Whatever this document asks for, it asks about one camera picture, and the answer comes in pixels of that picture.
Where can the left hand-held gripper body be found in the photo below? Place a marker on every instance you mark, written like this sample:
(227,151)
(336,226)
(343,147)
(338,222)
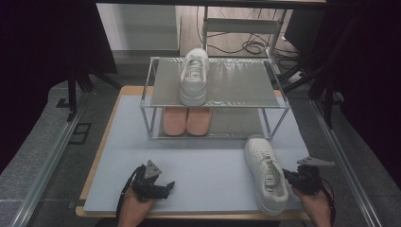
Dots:
(146,186)

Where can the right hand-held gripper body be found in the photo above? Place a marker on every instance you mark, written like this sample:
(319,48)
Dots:
(309,179)

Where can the white sneaker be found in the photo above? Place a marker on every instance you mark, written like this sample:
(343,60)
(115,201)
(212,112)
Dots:
(265,164)
(194,85)

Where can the pink slipper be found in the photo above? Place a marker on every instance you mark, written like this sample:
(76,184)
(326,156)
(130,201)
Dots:
(174,121)
(199,121)

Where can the metal two-tier shoe rack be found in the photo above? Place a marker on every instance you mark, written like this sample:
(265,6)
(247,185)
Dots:
(239,82)

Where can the person's left hand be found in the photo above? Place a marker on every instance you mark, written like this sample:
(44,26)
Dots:
(134,211)

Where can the person's right hand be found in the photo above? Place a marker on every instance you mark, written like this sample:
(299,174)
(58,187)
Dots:
(317,209)

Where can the light blue table mat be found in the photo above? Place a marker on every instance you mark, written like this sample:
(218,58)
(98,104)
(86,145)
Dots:
(205,170)

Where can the black tripod stand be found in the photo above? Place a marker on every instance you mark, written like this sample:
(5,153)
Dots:
(327,94)
(73,88)

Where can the white power strip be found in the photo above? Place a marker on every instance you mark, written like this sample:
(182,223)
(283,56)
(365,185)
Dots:
(296,76)

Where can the dark curtain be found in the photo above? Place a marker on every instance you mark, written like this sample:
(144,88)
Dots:
(372,78)
(38,63)

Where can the white cabinet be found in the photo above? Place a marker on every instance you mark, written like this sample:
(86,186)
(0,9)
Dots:
(138,28)

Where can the aluminium frame rail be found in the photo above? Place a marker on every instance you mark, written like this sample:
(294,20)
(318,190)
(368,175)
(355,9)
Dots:
(47,170)
(346,176)

